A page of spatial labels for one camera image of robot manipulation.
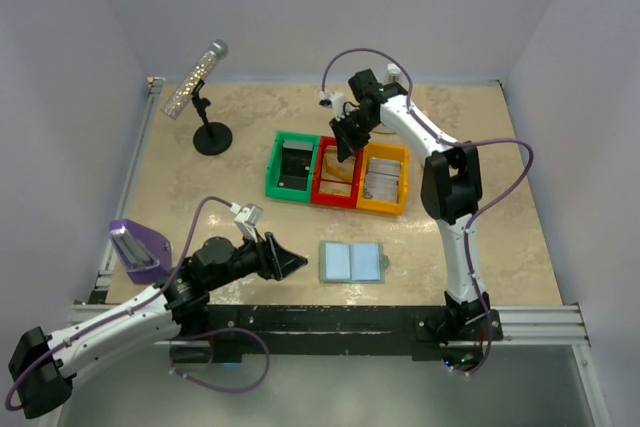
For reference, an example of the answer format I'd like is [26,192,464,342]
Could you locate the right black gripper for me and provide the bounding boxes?
[331,110,379,161]

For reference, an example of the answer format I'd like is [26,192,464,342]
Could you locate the white metronome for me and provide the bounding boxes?
[384,63,403,83]

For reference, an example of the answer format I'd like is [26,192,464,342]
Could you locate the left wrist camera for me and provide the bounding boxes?
[230,203,263,243]

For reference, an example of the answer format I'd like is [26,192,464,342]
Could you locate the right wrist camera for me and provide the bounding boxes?
[319,91,347,120]

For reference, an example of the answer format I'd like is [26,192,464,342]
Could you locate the black microphone stand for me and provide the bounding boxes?
[191,80,233,156]

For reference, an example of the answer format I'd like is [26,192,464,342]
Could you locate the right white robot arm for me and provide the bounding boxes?
[319,70,492,343]

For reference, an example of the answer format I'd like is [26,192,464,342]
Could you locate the glitter silver microphone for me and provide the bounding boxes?
[161,39,228,120]

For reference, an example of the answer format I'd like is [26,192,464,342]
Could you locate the white cards stack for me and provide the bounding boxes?
[363,157,402,202]

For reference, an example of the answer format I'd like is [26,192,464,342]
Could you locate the teal leather card holder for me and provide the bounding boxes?
[319,241,390,284]

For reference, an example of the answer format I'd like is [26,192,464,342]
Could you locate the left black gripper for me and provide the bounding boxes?
[208,228,308,291]

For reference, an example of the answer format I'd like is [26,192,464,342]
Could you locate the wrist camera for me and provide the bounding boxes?
[319,91,347,120]
[230,203,263,243]

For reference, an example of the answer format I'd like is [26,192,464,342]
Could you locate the purple cable loop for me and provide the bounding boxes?
[168,326,274,393]

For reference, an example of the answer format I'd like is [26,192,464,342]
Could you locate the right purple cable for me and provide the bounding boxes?
[321,48,535,378]

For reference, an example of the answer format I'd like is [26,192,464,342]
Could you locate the red plastic bin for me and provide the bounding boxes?
[311,136,362,209]

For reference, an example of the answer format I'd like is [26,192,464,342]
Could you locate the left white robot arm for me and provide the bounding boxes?
[5,232,308,419]

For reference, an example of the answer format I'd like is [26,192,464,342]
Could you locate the yellow plastic bin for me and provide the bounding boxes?
[356,142,409,215]

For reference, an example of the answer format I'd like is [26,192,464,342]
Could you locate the black cards stack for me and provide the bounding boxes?
[278,139,314,191]

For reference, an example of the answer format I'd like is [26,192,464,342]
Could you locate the gold credit card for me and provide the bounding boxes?
[321,151,355,183]
[319,180,352,197]

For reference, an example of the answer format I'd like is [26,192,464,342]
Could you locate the purple block fixture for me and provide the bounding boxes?
[109,218,172,285]

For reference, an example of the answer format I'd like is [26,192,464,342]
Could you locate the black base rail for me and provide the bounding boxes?
[172,305,503,367]

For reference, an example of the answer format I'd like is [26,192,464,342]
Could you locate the green plastic bin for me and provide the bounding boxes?
[265,130,320,203]

